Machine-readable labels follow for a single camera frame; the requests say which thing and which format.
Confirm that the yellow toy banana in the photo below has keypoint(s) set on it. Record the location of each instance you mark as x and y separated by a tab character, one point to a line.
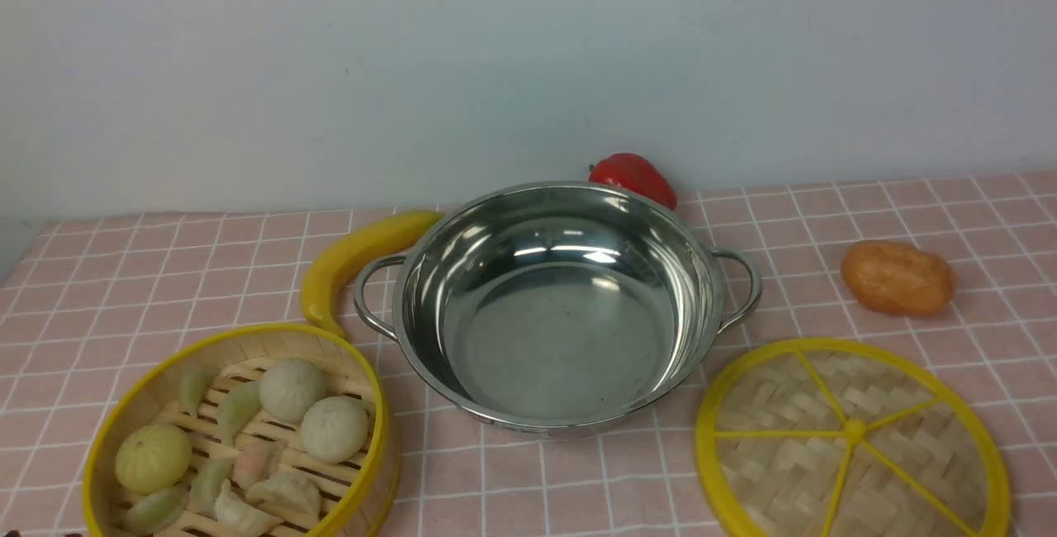
338	264

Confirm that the green dumpling top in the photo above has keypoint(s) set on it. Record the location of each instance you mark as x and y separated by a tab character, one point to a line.
193	387

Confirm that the green bun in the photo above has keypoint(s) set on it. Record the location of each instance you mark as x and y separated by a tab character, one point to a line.
154	457

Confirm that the white bun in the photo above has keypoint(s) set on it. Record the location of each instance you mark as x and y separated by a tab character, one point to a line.
290	387
334	429

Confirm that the pink dumpling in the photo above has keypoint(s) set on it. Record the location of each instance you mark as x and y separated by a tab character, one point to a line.
257	462

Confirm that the yellow bamboo steamer basket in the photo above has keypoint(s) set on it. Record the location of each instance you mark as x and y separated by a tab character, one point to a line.
357	495

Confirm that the white dumpling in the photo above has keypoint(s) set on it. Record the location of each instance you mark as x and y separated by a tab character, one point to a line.
241	518
289	489

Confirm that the green dumpling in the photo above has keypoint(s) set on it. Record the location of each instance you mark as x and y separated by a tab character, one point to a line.
156	511
193	387
236	410
206	486

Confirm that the white dumpling left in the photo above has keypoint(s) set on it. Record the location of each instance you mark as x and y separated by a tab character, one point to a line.
241	518

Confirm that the green dumpling lower middle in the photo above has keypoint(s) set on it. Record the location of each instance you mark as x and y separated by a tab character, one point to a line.
206	486

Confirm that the orange toy potato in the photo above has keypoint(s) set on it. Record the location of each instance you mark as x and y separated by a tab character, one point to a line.
898	279

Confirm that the white bun upper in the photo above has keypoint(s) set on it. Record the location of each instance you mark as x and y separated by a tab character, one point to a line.
290	387

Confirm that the red toy bell pepper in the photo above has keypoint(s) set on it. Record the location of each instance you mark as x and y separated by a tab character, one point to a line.
635	174

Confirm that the stainless steel pot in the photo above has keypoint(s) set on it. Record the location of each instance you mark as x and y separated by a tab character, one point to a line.
557	309

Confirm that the yellow woven steamer lid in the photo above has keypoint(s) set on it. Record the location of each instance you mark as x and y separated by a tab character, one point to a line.
827	437

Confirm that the pink checkered tablecloth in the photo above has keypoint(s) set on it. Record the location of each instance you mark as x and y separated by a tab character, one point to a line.
90	306

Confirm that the green dumpling left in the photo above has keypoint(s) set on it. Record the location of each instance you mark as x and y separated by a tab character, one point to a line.
156	511

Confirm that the white dumpling right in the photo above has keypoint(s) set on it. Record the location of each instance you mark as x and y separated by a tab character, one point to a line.
289	489

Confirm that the white bun lower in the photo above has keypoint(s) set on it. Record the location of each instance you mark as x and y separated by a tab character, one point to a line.
334	429

